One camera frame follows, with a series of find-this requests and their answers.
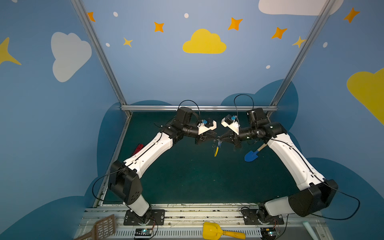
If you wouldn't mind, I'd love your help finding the aluminium left frame post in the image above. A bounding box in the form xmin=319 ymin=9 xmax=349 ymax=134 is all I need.
xmin=71 ymin=0 xmax=132 ymax=118

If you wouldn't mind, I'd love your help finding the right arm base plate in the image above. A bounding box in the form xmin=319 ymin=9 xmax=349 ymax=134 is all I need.
xmin=240 ymin=207 xmax=285 ymax=225

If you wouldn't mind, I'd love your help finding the right green circuit board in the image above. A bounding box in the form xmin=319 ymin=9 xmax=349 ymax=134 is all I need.
xmin=260 ymin=228 xmax=278 ymax=240

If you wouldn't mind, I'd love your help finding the green circuit board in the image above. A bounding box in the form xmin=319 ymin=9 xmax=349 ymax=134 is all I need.
xmin=260 ymin=228 xmax=278 ymax=240
xmin=134 ymin=228 xmax=154 ymax=240

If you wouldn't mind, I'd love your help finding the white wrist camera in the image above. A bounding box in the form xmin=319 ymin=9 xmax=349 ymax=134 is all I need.
xmin=197 ymin=118 xmax=217 ymax=135
xmin=221 ymin=115 xmax=240 ymax=135

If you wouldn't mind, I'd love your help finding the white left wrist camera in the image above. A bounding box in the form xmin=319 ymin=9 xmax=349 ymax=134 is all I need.
xmin=197 ymin=118 xmax=217 ymax=135

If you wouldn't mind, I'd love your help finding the left green circuit board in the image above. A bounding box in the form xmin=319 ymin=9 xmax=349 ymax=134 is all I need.
xmin=134 ymin=228 xmax=154 ymax=240

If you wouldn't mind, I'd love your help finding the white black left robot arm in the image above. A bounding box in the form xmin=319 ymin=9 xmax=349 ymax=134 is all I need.
xmin=108 ymin=107 xmax=217 ymax=219

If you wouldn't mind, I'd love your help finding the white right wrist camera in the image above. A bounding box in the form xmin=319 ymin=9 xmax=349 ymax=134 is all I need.
xmin=221 ymin=115 xmax=240 ymax=135

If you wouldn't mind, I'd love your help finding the yellow plastic scoop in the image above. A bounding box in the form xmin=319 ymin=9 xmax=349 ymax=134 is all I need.
xmin=203 ymin=222 xmax=246 ymax=240

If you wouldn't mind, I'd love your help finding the brown slotted spatula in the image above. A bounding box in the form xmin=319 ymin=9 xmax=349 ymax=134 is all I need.
xmin=75 ymin=215 xmax=116 ymax=240

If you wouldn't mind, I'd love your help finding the shiny red cylinder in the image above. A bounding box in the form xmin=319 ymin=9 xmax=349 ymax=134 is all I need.
xmin=132 ymin=144 xmax=144 ymax=155

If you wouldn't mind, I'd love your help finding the aluminium right frame post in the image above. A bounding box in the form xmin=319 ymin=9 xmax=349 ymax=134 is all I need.
xmin=267 ymin=0 xmax=336 ymax=118

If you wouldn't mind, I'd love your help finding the grey slotted cable duct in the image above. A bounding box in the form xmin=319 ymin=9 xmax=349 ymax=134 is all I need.
xmin=110 ymin=228 xmax=262 ymax=240

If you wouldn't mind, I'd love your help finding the aluminium frame post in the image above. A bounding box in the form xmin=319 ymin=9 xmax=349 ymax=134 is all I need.
xmin=71 ymin=0 xmax=132 ymax=118
xmin=267 ymin=0 xmax=336 ymax=118

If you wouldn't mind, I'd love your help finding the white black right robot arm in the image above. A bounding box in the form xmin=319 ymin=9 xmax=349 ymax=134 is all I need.
xmin=220 ymin=108 xmax=339 ymax=222

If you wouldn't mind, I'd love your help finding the aluminium back frame rail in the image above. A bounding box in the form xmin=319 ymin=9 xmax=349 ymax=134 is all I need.
xmin=121 ymin=105 xmax=278 ymax=112

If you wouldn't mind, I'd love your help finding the yellow tag key ring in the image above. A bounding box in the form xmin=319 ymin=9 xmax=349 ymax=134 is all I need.
xmin=213 ymin=138 xmax=223 ymax=158

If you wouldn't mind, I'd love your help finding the pale teal tube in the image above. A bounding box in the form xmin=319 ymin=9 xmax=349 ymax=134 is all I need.
xmin=303 ymin=221 xmax=319 ymax=240

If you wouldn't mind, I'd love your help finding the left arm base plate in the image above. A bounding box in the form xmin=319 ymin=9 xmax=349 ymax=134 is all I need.
xmin=124 ymin=209 xmax=165 ymax=226

